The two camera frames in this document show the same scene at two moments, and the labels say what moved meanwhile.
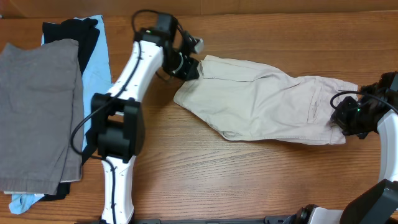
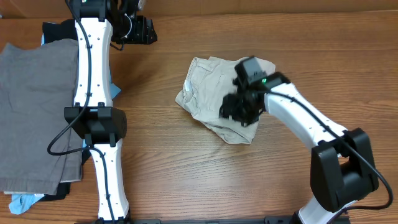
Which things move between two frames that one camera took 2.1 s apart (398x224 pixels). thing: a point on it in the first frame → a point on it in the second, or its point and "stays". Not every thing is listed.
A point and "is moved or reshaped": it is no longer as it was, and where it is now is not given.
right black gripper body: (355, 118) → (241, 107)
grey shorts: (41, 99) stays
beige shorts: (251, 101) is moved or reshaped
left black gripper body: (184, 70) → (132, 32)
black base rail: (279, 219) stays
